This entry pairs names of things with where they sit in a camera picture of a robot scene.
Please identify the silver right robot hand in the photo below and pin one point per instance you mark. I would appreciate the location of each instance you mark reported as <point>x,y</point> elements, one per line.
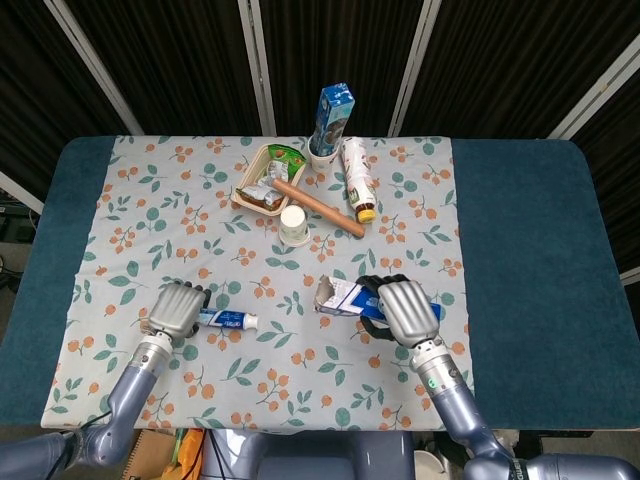
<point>410,312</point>

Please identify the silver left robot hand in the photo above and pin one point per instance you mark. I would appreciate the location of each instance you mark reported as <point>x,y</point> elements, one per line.
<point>175,310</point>

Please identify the blue white toothpaste tube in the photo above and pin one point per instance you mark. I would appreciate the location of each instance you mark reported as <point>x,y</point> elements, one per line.
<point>230,319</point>

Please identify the blue toothpaste box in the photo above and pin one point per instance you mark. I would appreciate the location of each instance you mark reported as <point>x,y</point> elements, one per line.
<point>345,302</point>

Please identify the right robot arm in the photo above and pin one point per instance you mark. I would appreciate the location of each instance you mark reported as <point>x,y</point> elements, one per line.
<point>460,410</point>

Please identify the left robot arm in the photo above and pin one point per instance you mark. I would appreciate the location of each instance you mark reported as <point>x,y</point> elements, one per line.
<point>132,390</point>

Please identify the blue cookie package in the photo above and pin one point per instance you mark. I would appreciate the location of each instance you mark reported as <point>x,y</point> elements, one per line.
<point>332,115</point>

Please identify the floral berry print tablecloth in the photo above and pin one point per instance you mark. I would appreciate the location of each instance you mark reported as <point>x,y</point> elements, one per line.
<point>250,360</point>

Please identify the teal table cover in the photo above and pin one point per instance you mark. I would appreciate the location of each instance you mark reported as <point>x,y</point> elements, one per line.
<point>540,250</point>

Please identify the leaf print paper cup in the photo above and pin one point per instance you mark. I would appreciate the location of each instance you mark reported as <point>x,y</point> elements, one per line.
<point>294,225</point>

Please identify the orange plastic bag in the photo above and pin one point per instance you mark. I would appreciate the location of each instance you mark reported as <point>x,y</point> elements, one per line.
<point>190,455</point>

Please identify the white bottle yellow cap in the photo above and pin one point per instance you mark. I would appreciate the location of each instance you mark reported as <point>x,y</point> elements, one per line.
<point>357,175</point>

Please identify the beige food tray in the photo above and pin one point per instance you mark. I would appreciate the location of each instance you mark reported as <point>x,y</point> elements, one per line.
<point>252,175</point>

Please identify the silver snack packet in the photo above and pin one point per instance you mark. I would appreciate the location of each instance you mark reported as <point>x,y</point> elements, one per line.
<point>275,171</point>

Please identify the flower print paper cup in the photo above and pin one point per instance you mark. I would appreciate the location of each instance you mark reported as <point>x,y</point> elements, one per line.
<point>322,162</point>

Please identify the grey robot torso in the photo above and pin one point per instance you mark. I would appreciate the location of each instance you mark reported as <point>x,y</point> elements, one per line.
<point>310,457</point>

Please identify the white partition frame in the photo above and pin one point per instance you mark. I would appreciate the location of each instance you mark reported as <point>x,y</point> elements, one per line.
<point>95,65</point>
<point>20,192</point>
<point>600,90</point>
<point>257,65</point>
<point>415,65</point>

